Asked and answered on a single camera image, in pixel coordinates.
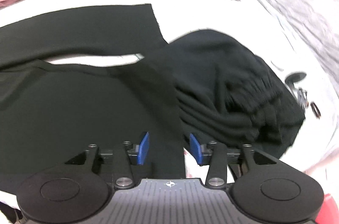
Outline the black hair tie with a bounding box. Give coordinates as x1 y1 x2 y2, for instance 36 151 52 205
311 101 322 119

